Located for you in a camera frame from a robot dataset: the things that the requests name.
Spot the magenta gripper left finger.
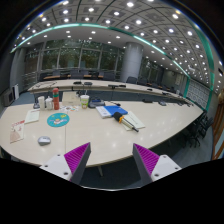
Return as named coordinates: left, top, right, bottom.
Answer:
left=39, top=142, right=92, bottom=186

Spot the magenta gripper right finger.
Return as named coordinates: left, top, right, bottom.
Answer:
left=132, top=143, right=183, bottom=186

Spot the round teal mouse pad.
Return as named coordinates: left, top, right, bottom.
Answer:
left=47, top=113, right=70, bottom=127

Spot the black office chair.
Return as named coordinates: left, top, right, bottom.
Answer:
left=183, top=113, right=214, bottom=146

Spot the black desk device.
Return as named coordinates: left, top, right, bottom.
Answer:
left=88, top=100, right=105, bottom=108

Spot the blue folder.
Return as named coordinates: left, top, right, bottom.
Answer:
left=104, top=105, right=128, bottom=116

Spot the green and white cup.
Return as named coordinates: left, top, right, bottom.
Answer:
left=80, top=95, right=89, bottom=109

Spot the white plastic bottle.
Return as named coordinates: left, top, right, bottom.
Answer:
left=45, top=96, right=53, bottom=110

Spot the white paper sheet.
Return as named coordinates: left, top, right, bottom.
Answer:
left=25, top=109, right=40, bottom=124

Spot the red and white booklet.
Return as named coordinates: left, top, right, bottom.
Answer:
left=10, top=120, right=25, bottom=143

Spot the red thermos bottle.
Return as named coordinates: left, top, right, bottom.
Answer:
left=52, top=88, right=60, bottom=110

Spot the round concrete column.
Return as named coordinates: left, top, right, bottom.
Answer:
left=120, top=42, right=143, bottom=82

